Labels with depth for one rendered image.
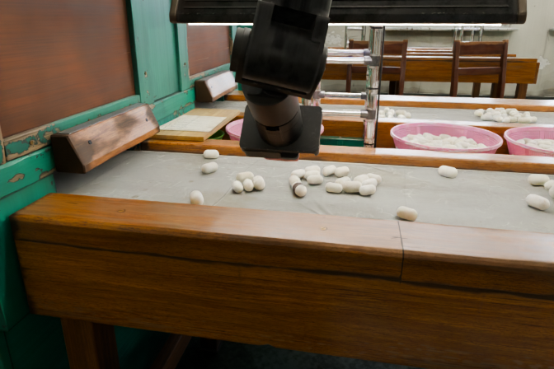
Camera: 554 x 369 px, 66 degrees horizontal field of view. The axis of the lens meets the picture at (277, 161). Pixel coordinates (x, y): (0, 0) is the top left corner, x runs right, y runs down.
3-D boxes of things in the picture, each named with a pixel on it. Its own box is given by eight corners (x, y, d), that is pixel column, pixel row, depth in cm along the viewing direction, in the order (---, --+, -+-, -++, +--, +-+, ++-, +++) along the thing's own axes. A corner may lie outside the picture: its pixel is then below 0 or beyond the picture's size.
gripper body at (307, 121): (248, 109, 58) (236, 80, 52) (323, 113, 57) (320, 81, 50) (241, 153, 56) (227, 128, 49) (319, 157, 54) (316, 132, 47)
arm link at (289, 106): (234, 98, 44) (288, 102, 43) (246, 43, 46) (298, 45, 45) (247, 128, 50) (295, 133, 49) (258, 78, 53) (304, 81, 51)
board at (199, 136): (204, 142, 104) (204, 137, 103) (146, 138, 106) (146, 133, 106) (240, 113, 134) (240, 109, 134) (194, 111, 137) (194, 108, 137)
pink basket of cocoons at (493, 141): (521, 184, 101) (528, 146, 98) (417, 192, 97) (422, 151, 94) (457, 151, 126) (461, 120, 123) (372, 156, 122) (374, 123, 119)
